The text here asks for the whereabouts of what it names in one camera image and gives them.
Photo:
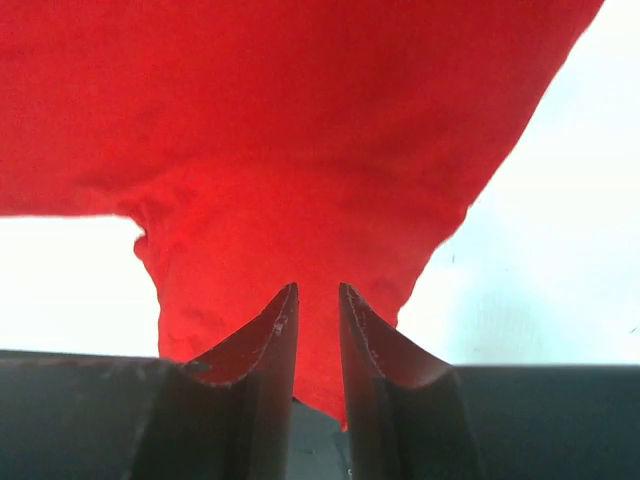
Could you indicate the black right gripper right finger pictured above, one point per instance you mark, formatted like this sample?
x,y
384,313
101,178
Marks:
x,y
405,414

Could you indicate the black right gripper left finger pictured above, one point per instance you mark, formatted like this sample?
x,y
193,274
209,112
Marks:
x,y
250,375

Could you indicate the red t shirt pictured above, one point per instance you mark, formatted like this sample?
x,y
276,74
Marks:
x,y
258,143

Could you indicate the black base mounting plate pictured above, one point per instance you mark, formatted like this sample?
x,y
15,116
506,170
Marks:
x,y
318,448

